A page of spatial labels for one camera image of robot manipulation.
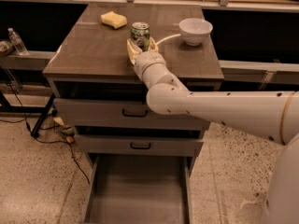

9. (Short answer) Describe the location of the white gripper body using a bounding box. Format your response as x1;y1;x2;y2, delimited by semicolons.
134;51;173;88

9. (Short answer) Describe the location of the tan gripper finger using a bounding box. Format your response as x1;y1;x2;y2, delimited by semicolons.
127;38;143;64
149;37;159;52

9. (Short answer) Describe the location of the green soda can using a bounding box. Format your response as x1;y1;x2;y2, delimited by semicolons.
131;21;150;51

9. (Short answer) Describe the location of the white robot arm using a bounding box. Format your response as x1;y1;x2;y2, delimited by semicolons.
127;39;299;224

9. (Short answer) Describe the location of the grey drawer cabinet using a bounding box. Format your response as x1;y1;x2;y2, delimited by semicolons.
41;2;224;173

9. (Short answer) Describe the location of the grey top drawer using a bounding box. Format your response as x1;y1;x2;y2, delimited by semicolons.
54;98;210;131

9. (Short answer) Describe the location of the grey drawer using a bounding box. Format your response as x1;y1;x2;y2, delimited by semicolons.
75;134;203;157
81;154;193;224
54;98;210;131

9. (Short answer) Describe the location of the grey middle drawer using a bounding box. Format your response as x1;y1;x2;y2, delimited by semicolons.
75;134;203;157

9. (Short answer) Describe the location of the grey bottom drawer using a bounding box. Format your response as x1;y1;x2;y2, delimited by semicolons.
81;154;193;224

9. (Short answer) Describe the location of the yellow sponge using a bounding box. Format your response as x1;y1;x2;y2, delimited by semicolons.
100;11;127;29

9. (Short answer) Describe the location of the white bowl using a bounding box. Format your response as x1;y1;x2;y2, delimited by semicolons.
178;18;213;46

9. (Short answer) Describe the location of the clear plastic water bottle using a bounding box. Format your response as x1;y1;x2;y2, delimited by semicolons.
7;28;28;55

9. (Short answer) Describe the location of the black table leg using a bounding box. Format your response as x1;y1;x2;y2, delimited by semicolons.
31;94;55;138

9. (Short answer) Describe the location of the dish on side shelf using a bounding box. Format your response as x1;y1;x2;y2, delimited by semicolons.
0;40;13;57

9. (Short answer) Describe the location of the grey side shelf rail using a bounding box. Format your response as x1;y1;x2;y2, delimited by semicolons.
0;50;55;71

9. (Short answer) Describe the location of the black floor cable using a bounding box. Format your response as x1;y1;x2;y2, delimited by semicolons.
0;81;91;185

